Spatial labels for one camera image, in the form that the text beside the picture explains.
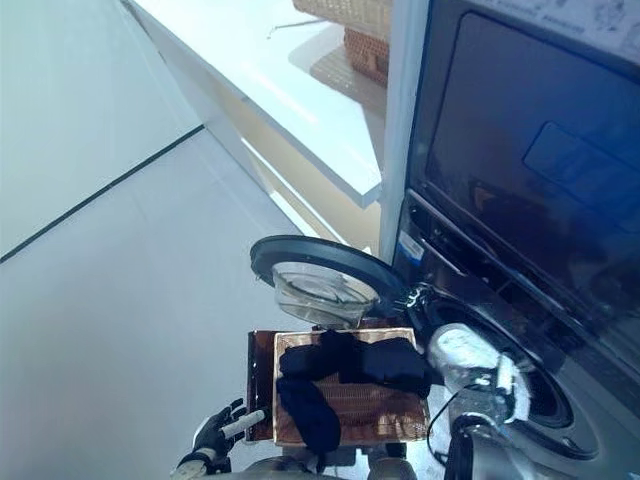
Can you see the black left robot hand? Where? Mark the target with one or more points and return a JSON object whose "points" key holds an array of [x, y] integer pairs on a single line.
{"points": [[212, 432]]}

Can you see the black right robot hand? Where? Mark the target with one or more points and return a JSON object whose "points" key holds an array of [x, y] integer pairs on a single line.
{"points": [[465, 352]]}

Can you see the white garment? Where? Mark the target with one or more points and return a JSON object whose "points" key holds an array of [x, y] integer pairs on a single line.
{"points": [[517, 395]]}

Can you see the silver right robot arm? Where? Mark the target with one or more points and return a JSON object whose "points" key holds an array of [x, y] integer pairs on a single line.
{"points": [[525, 455]]}

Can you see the round glass washing machine door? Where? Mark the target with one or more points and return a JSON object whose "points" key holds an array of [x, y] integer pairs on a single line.
{"points": [[320, 290]]}

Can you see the silver left robot leg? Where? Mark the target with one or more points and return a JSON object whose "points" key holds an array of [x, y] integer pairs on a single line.
{"points": [[275, 467]]}

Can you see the silver robot leg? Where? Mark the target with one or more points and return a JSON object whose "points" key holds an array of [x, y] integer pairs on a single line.
{"points": [[392, 470], [275, 467]]}

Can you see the navy blue garment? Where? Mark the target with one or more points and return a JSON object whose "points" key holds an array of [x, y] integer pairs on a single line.
{"points": [[310, 415]]}

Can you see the light brown wicker laundry basket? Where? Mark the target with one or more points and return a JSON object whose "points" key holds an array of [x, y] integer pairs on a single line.
{"points": [[380, 410]]}

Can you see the blue barcode sticker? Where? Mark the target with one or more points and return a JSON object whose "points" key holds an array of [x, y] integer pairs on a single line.
{"points": [[411, 246]]}

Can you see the silver right robot leg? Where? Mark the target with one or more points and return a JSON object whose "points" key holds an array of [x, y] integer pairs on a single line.
{"points": [[392, 470]]}

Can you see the beige woven mat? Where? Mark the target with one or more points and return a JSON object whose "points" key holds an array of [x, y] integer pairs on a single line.
{"points": [[340, 75]]}

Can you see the white counter cabinet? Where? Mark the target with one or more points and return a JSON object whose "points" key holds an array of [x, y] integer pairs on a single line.
{"points": [[280, 100]]}

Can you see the brown rattan box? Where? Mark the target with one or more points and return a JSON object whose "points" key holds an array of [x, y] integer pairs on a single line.
{"points": [[367, 55]]}

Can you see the white instruction label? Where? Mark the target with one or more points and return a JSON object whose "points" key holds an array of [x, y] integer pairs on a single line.
{"points": [[575, 20]]}

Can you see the pale wicker basket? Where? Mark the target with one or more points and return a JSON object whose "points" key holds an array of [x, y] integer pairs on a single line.
{"points": [[350, 15]]}

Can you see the thin white stick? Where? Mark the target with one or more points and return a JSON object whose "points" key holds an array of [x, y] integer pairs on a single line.
{"points": [[295, 26]]}

